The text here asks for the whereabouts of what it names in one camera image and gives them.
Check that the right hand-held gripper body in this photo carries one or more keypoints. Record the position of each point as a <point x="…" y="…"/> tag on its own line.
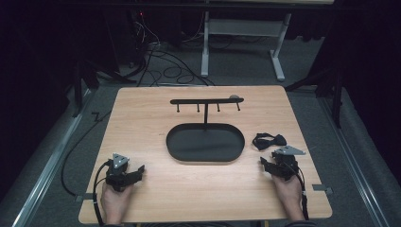
<point x="286" y="162"/>

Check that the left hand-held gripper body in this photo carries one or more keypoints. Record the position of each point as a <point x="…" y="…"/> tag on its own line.
<point x="117" y="171"/>

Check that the black bow tie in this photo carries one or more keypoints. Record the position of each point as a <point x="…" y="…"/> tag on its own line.
<point x="279" y="140"/>

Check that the black hanger rack with tray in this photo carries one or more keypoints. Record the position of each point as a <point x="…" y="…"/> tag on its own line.
<point x="205" y="145"/>

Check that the person's right hand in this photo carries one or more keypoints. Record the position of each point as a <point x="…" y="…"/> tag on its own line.
<point x="288" y="195"/>

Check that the person's left hand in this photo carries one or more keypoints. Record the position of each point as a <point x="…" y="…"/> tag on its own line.
<point x="115" y="203"/>

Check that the small grey round object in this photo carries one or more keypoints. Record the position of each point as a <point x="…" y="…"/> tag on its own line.
<point x="234" y="96"/>

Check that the black metal stand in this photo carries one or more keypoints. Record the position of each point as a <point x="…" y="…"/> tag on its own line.
<point x="78" y="85"/>
<point x="338" y="94"/>

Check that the grey table bracket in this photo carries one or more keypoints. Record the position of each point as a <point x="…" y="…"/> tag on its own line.
<point x="82" y="197"/>
<point x="321" y="188"/>

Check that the grey metal floor rail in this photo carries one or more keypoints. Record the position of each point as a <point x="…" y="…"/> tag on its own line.
<point x="356" y="170"/>
<point x="47" y="171"/>

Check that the white metal desk frame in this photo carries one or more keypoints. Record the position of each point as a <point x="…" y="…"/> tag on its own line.
<point x="205" y="50"/>

